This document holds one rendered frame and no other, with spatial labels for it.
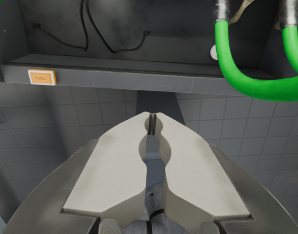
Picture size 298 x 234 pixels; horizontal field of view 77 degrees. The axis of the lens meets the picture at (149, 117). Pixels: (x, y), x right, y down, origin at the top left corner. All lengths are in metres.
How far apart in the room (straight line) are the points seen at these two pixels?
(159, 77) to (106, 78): 0.11
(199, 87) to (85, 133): 1.38
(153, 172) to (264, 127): 1.35
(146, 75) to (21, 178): 2.05
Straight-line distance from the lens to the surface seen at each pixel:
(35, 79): 0.47
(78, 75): 0.44
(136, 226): 0.59
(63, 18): 0.56
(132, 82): 0.42
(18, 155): 2.13
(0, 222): 2.20
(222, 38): 0.23
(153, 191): 0.67
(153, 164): 0.71
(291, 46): 0.27
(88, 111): 1.59
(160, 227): 0.60
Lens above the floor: 1.35
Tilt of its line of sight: 61 degrees down
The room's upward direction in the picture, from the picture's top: 179 degrees clockwise
